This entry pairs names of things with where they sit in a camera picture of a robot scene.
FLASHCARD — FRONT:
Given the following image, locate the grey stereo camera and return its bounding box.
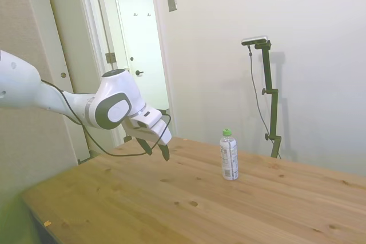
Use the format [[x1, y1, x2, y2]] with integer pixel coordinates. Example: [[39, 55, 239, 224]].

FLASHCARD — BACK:
[[241, 35, 270, 46]]

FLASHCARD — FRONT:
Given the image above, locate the white door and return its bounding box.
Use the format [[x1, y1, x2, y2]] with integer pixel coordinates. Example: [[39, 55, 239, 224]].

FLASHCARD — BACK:
[[112, 0, 170, 145]]

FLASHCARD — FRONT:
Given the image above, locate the clear green-capped water bottle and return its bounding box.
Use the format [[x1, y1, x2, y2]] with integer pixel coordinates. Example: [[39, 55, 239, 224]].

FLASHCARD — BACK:
[[219, 129, 240, 182]]

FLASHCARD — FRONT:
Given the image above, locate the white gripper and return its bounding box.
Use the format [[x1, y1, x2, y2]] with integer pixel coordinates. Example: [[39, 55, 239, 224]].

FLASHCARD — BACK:
[[123, 103, 173, 162]]

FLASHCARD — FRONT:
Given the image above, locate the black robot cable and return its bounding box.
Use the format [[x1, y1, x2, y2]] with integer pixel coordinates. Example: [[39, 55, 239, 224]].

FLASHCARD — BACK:
[[41, 79, 172, 158]]

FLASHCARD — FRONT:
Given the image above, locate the black camera stand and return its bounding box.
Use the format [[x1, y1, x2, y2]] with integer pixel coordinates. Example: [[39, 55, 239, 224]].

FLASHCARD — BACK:
[[253, 41, 283, 159]]

